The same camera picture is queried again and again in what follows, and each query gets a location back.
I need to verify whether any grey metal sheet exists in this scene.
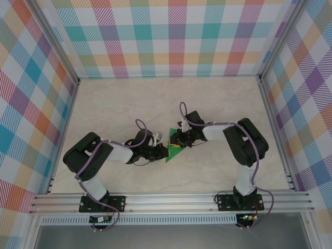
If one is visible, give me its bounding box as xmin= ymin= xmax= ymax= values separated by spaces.
xmin=25 ymin=215 xmax=316 ymax=249

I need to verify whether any aluminium frame post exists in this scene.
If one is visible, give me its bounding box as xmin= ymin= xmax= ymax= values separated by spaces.
xmin=25 ymin=0 xmax=81 ymax=88
xmin=255 ymin=0 xmax=312 ymax=84

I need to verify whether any aluminium table side rail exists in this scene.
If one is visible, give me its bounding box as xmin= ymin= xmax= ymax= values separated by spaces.
xmin=45 ymin=79 xmax=81 ymax=195
xmin=258 ymin=77 xmax=298 ymax=192

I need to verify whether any green paper sheet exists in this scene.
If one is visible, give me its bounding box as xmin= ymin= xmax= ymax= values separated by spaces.
xmin=165 ymin=128 xmax=188 ymax=163

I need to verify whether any circuit board with green light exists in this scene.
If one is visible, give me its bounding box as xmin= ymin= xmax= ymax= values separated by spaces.
xmin=237 ymin=214 xmax=256 ymax=223

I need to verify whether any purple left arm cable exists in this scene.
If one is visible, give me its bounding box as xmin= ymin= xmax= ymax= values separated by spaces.
xmin=74 ymin=119 xmax=156 ymax=232

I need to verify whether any slotted grey cable duct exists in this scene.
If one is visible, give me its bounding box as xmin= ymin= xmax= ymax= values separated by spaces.
xmin=40 ymin=214 xmax=238 ymax=226

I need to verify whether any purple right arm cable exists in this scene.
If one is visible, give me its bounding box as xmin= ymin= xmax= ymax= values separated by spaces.
xmin=179 ymin=102 xmax=275 ymax=230

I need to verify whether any aluminium mounting rail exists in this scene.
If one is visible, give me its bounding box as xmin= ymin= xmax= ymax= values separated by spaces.
xmin=28 ymin=191 xmax=316 ymax=215

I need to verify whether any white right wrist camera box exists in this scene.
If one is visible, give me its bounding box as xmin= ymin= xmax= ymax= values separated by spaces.
xmin=177 ymin=120 xmax=191 ymax=133

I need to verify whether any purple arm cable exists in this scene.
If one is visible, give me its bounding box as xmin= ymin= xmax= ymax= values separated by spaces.
xmin=74 ymin=119 xmax=156 ymax=232
xmin=179 ymin=102 xmax=275 ymax=230

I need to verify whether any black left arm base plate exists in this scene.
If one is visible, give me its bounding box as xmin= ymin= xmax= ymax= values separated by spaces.
xmin=79 ymin=195 xmax=127 ymax=214

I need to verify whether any small black circuit board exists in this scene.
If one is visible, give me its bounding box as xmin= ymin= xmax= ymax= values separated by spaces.
xmin=89 ymin=215 xmax=113 ymax=224

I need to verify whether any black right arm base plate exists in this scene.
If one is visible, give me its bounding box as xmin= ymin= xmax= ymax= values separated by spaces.
xmin=216 ymin=193 xmax=265 ymax=212

